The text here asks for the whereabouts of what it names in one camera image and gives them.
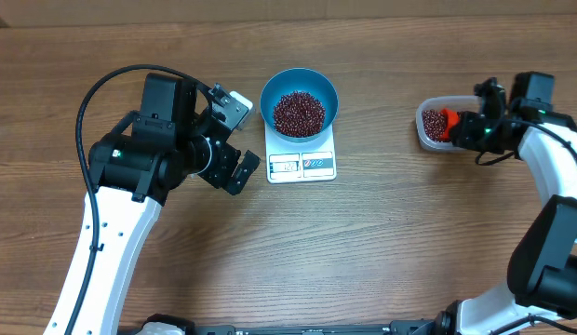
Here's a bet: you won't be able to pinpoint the red measuring scoop blue handle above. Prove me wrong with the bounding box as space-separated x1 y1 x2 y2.
438 108 461 142

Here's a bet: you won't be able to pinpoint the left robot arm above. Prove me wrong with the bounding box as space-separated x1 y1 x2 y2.
45 64 261 334

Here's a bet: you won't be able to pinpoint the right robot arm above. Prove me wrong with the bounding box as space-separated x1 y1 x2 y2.
415 72 577 334

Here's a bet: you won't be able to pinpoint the white digital kitchen scale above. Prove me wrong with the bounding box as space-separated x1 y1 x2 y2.
265 126 338 184

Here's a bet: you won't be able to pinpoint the red beans in bowl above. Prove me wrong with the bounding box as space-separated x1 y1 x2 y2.
273 91 326 138

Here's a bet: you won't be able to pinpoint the blue bowl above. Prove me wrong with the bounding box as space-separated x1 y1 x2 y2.
260 68 340 142

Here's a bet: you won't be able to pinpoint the clear plastic container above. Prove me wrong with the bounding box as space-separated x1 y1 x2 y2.
415 95 481 153

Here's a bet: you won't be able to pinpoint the red adzuki beans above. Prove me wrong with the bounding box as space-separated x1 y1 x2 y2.
422 110 448 142

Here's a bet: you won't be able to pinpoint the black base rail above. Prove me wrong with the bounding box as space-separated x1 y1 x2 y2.
120 314 452 335

